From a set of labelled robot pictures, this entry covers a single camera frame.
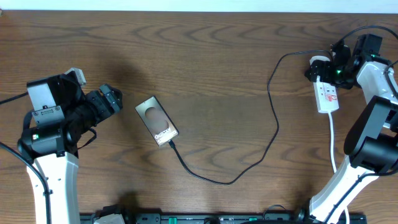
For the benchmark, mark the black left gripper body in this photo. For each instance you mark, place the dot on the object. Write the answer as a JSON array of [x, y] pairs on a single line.
[[96, 110]]

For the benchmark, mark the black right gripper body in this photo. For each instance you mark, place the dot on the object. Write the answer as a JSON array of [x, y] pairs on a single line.
[[337, 75]]

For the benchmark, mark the Galaxy S25 Ultra smartphone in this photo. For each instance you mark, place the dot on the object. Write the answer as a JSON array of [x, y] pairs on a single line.
[[157, 121]]

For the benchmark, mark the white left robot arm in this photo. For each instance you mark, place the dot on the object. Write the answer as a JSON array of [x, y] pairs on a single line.
[[49, 142]]

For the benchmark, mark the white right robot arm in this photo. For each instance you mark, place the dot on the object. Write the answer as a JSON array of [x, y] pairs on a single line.
[[369, 154]]

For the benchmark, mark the white USB charger adapter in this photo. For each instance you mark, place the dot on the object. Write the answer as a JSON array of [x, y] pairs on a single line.
[[328, 66]]

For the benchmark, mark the white surge protector power strip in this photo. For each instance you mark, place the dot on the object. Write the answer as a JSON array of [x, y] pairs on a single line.
[[325, 97]]

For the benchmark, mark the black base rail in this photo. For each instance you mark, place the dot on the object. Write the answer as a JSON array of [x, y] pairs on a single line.
[[119, 214]]

